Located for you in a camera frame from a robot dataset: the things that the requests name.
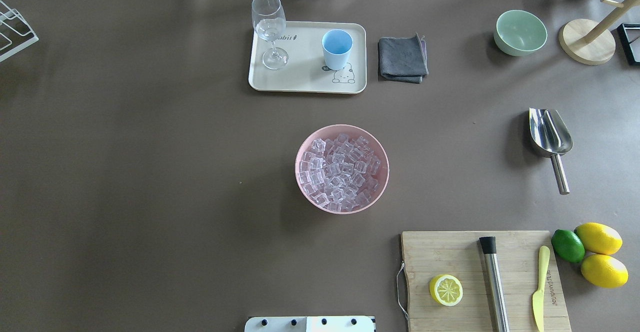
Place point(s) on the steel ice scoop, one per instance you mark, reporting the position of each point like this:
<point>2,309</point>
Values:
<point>551,139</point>

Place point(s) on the clear ice cubes pile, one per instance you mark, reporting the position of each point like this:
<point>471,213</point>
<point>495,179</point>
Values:
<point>340,169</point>

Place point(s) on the light blue cup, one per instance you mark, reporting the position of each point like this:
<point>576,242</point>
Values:
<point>336,45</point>

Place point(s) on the pink bowl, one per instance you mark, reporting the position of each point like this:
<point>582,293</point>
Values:
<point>305,172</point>

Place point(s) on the beige serving tray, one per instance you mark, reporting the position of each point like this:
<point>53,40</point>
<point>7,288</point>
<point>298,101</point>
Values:
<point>306,70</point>

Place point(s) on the grey folded cloth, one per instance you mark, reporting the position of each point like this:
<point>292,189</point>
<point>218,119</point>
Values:
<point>403,59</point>

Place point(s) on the clear wine glass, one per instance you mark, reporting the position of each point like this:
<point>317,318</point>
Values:
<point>269,22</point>

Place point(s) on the bamboo cutting board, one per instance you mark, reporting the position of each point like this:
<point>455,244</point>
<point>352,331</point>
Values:
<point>427,254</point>

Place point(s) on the half lemon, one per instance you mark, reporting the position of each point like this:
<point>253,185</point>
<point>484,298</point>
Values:
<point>446,290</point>

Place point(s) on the steel muddler black tip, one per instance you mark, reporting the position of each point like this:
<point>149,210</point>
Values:
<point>490,253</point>

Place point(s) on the mint green bowl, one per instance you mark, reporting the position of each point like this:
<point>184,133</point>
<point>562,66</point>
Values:
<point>519,33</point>

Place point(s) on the yellow plastic knife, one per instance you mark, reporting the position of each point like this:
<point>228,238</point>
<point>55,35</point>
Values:
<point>538,297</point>

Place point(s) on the green lime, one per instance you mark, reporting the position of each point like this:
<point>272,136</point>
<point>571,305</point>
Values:
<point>568,246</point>

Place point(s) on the upper yellow lemon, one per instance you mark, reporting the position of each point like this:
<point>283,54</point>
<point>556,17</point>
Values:
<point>599,238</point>

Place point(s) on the yellow lemon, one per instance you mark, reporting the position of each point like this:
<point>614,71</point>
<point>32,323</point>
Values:
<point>604,271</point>
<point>599,238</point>

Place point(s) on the wooden mug tree stand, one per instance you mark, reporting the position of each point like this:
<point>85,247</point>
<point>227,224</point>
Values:
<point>591,42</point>

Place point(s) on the lower yellow lemon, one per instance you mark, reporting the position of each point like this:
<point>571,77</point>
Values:
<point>604,271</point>

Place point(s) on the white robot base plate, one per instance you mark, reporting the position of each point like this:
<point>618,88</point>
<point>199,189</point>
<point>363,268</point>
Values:
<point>311,324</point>

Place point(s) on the white wire cup rack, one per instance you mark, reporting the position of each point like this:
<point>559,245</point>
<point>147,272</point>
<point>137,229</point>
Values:
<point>16,32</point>

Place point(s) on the black picture frame tray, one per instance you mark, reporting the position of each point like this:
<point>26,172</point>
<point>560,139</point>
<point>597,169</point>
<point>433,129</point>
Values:
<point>629,38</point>

